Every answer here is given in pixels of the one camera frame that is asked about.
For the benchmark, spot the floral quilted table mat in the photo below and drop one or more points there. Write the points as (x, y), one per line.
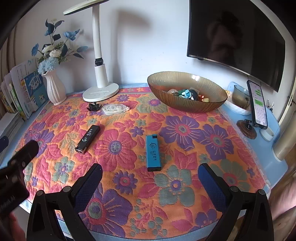
(131, 202)

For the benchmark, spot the small black hair clip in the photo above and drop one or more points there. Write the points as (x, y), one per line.
(94, 107)

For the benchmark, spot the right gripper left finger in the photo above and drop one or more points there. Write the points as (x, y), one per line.
(70, 201)

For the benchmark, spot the clear correction tape dispenser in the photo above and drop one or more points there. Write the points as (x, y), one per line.
(111, 109)

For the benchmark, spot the white ribbed vase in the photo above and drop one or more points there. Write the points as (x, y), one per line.
(55, 88)

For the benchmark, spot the pen holder with pens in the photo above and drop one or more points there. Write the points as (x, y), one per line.
(270, 105)

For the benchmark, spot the black lighter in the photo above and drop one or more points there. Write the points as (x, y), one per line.
(87, 139)

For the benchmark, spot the smoky glass cup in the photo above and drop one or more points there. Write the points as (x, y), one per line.
(240, 97)

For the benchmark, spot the amber ribbed glass bowl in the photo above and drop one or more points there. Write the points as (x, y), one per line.
(160, 83)

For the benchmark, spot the white desk lamp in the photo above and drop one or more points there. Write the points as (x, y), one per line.
(103, 90)

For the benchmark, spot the black wall television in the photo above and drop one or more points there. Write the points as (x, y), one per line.
(239, 35)

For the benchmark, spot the blue cover book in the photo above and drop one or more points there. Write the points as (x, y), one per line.
(29, 87)

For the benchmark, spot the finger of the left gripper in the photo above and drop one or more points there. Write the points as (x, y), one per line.
(4, 142)

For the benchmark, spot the blue penguin toy figure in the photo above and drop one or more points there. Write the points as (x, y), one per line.
(189, 94)

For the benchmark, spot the smartphone with lit screen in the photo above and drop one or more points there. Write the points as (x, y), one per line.
(257, 105)

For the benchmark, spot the blue lighter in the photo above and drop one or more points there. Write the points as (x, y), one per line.
(153, 154)

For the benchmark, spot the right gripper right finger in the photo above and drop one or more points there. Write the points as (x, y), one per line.
(230, 201)

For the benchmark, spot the person's hand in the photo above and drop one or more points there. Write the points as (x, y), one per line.
(10, 228)

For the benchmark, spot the stack of books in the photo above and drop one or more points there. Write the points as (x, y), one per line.
(12, 121)

